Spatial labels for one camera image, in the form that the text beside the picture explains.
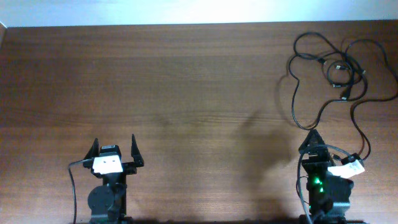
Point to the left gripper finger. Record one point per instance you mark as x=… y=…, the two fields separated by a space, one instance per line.
x=94 y=150
x=135 y=153

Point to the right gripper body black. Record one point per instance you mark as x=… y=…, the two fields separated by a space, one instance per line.
x=317 y=170

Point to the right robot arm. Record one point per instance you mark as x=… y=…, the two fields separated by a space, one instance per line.
x=324 y=196

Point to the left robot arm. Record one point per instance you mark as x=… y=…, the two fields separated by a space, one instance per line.
x=108 y=200

